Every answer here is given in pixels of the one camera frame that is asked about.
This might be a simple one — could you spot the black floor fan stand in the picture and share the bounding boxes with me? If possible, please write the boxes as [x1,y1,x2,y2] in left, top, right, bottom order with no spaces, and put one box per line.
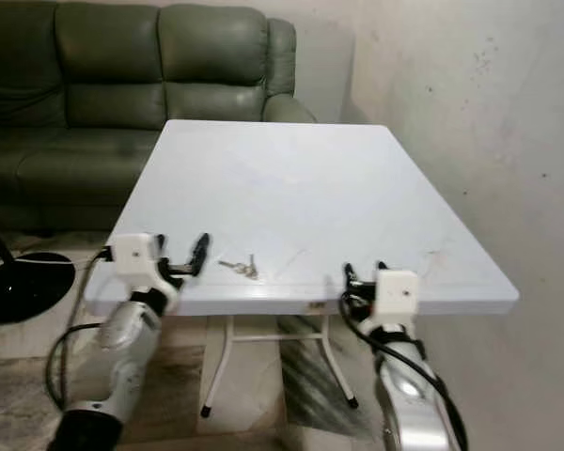
[0,211,76,325]

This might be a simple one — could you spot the dark green leather sofa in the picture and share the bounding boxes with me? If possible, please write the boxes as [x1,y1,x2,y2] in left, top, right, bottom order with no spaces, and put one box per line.
[0,0,318,236]

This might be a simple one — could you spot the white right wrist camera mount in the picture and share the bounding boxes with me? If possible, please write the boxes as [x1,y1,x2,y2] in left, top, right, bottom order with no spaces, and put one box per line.
[372,269,421,334]

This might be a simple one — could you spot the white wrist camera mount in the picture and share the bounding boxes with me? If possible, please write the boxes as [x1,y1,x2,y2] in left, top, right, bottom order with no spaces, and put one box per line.
[372,269,421,334]
[109,232,175,294]

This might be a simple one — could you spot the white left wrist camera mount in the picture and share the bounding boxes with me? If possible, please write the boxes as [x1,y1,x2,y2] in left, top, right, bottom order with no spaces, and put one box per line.
[109,232,175,294]

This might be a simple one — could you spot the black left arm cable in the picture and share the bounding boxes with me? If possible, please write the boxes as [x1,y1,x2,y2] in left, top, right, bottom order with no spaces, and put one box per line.
[45,246,114,412]

